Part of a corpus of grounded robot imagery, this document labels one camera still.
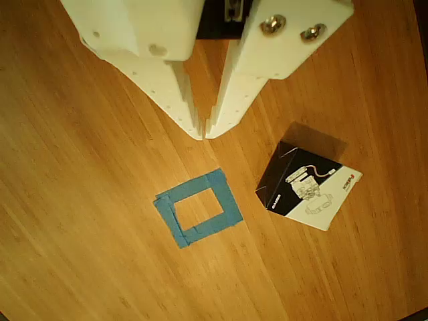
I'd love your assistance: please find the blue tape square target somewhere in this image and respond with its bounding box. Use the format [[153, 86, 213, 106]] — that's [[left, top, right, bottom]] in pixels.
[[153, 168, 244, 250]]

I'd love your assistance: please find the black and white cardboard box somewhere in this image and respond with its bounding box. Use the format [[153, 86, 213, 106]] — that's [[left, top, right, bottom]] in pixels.
[[255, 122, 364, 232]]

